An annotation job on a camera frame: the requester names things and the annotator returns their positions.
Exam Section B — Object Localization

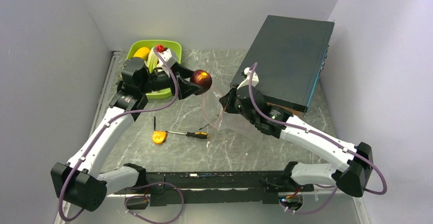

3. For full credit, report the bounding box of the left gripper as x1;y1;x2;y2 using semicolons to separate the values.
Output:
139;62;202;99

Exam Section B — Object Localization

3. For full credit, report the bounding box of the dark red onion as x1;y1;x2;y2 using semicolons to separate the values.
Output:
190;69;212;95

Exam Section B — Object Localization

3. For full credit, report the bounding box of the clear zip top bag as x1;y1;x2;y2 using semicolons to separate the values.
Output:
201;84;264;141

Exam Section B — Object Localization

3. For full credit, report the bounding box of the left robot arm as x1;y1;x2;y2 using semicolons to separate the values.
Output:
51;57;212;211

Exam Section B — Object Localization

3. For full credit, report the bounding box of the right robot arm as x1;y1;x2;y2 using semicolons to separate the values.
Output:
219;86;373;197

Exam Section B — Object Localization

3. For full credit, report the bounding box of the celery stalk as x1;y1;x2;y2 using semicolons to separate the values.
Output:
146;49;159;73

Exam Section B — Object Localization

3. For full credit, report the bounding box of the black yellow screwdriver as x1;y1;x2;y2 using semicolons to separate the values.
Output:
166;131;209;139

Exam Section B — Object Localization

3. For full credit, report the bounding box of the yellow lemon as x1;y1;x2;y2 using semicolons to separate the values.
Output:
133;47;151;61

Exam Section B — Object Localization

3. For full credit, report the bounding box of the orange tape measure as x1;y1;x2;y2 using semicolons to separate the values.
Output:
152;131;167;145

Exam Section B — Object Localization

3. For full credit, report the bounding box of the dark grey box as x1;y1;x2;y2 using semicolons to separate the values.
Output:
230;15;335;113

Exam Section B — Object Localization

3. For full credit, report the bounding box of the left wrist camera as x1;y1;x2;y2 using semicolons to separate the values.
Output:
156;44;178;67

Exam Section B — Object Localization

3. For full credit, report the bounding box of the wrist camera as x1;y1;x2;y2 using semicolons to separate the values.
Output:
156;44;178;67
237;67;259;90

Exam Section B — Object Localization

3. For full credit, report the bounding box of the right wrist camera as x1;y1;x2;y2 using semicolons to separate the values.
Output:
237;67;259;90

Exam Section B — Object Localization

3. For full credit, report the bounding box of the aluminium frame rail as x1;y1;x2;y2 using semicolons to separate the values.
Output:
89;51;122;137

